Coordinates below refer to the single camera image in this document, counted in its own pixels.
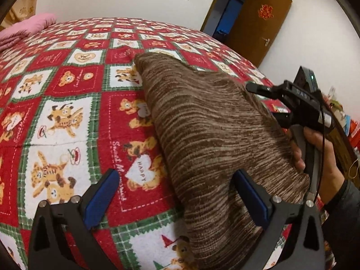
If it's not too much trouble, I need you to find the brown knitted sweater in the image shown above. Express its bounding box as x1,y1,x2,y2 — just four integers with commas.
134,52,309,269

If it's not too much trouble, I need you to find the right forearm dark sleeve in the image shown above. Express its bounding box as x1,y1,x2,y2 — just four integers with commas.
322,180,360,269

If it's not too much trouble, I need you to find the person's right hand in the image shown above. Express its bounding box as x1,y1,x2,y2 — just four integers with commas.
303,127,345,204

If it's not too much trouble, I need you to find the colourful clutter pile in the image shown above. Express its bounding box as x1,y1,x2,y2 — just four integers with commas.
320,85,360,191

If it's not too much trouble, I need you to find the brown wooden door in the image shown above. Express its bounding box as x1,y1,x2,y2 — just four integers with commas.
225,0,292,67

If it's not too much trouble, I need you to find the red teddy bear bedspread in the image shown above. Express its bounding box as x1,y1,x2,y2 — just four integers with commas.
1,18,271,269

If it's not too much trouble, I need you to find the pink folded blanket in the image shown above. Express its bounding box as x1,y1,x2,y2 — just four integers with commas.
1,13,57,51

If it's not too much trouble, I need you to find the beige patterned curtain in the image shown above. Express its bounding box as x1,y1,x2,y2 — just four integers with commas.
1,0,37,31

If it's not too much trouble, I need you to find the black cable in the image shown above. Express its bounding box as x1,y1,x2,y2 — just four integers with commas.
306,90,327,203

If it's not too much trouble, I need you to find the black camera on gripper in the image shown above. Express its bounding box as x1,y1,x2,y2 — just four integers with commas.
293,66,319,93

